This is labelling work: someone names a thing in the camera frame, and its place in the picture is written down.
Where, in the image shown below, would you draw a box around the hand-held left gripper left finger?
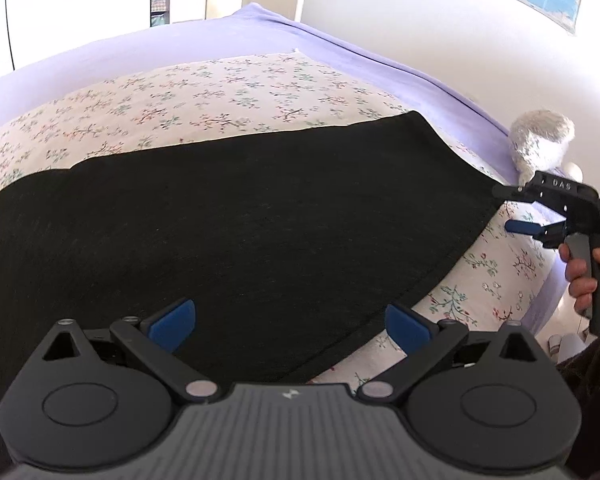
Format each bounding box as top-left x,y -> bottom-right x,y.
42,298 -> 221,406

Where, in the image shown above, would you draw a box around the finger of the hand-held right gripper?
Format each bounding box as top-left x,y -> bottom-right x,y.
504,219 -> 569,249
492,170 -> 600,211

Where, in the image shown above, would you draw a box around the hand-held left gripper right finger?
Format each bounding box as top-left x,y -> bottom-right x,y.
356,303 -> 549,406

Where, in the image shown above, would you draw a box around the black pants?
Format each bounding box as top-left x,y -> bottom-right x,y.
0,110 -> 501,471

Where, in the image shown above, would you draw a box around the person's right hand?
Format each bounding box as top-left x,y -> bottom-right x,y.
559,241 -> 600,316

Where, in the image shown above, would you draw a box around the grey plush toy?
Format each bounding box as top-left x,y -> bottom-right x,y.
508,109 -> 577,186

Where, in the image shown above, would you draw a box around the grey white floor object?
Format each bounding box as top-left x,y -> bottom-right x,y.
547,332 -> 589,362

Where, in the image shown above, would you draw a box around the person's dark clothing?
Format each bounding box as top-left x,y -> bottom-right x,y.
554,334 -> 600,480

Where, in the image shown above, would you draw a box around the floral printed bed cloth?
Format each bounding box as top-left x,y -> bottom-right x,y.
0,49 -> 556,386

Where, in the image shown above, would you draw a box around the bed with purple sheet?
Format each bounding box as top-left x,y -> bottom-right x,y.
0,2 -> 571,351

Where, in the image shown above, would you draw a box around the wardrobe with sliding doors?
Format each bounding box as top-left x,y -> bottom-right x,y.
0,0 -> 173,93

